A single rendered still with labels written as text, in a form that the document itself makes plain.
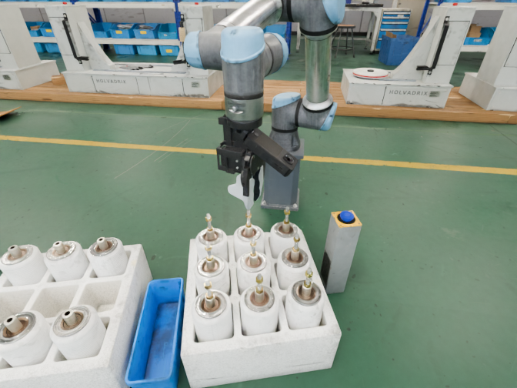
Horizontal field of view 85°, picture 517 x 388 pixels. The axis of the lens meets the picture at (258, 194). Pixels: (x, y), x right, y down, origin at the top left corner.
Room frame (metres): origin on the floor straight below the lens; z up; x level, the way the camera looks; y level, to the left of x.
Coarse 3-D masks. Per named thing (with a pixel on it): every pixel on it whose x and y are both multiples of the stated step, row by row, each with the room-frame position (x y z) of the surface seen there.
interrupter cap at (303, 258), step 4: (288, 248) 0.59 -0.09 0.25; (284, 252) 0.58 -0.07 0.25; (288, 252) 0.58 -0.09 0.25; (300, 252) 0.58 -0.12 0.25; (304, 252) 0.58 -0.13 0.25; (284, 256) 0.56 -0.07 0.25; (288, 256) 0.56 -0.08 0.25; (300, 256) 0.56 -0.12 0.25; (304, 256) 0.56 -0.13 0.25; (284, 260) 0.55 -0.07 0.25; (288, 260) 0.55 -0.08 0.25; (292, 260) 0.55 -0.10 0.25; (296, 260) 0.55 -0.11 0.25; (300, 260) 0.55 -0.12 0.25; (304, 260) 0.55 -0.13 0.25; (288, 264) 0.53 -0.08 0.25; (292, 264) 0.53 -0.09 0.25; (296, 264) 0.53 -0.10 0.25; (300, 264) 0.53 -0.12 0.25; (304, 264) 0.53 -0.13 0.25
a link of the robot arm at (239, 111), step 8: (232, 104) 0.52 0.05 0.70; (240, 104) 0.52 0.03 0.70; (248, 104) 0.52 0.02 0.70; (256, 104) 0.52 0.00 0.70; (232, 112) 0.52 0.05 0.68; (240, 112) 0.51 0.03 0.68; (248, 112) 0.52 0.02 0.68; (256, 112) 0.52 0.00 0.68; (232, 120) 0.53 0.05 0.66; (240, 120) 0.51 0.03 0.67; (248, 120) 0.52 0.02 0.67; (256, 120) 0.53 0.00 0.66
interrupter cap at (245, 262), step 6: (258, 252) 0.58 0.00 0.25; (246, 258) 0.56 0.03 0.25; (258, 258) 0.56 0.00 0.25; (264, 258) 0.56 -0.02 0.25; (240, 264) 0.53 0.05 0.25; (246, 264) 0.53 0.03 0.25; (258, 264) 0.54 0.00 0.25; (264, 264) 0.53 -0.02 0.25; (246, 270) 0.51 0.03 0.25; (252, 270) 0.51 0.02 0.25; (258, 270) 0.51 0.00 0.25
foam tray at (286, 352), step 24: (192, 240) 0.70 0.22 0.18; (264, 240) 0.70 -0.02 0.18; (192, 264) 0.60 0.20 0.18; (312, 264) 0.60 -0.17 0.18; (192, 288) 0.51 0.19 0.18; (240, 312) 0.47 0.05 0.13; (192, 336) 0.37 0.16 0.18; (240, 336) 0.37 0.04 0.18; (264, 336) 0.37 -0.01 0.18; (288, 336) 0.37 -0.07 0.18; (312, 336) 0.37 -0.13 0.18; (336, 336) 0.38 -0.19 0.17; (192, 360) 0.33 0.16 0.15; (216, 360) 0.34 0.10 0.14; (240, 360) 0.34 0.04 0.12; (264, 360) 0.35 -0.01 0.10; (288, 360) 0.36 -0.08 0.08; (312, 360) 0.37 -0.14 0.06; (192, 384) 0.33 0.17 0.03; (216, 384) 0.33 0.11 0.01
